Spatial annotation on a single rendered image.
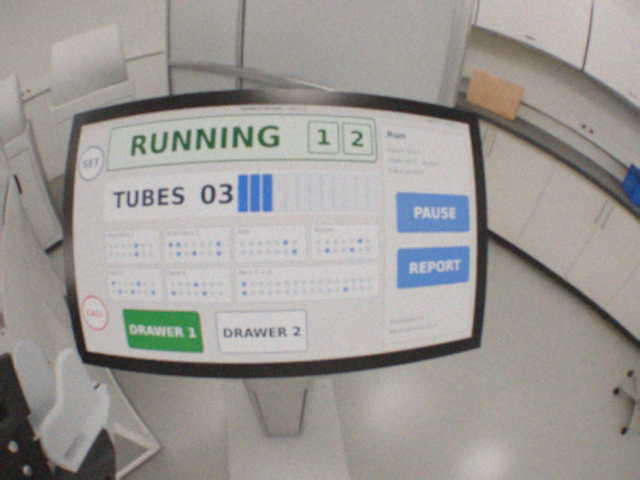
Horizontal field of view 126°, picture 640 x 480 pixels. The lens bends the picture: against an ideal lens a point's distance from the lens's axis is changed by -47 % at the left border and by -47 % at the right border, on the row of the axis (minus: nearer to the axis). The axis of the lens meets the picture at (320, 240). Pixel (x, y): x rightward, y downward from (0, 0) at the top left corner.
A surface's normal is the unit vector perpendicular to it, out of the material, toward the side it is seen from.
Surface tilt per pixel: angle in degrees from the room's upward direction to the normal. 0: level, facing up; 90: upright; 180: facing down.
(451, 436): 0
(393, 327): 50
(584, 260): 90
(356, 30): 90
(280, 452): 3
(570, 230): 90
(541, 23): 90
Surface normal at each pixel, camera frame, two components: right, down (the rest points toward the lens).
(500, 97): -0.64, 0.46
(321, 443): 0.18, -0.75
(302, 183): 0.16, 0.03
